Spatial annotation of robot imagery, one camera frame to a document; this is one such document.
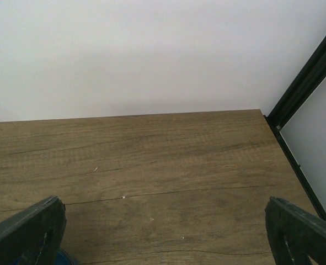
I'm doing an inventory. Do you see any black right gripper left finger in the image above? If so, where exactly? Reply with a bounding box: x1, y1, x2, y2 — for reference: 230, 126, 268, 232
0, 196, 66, 264

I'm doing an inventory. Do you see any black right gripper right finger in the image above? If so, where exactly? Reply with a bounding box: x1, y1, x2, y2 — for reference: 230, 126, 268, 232
265, 197, 326, 264

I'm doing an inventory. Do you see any black aluminium frame post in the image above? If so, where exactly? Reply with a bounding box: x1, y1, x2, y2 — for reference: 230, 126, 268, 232
264, 0, 326, 225

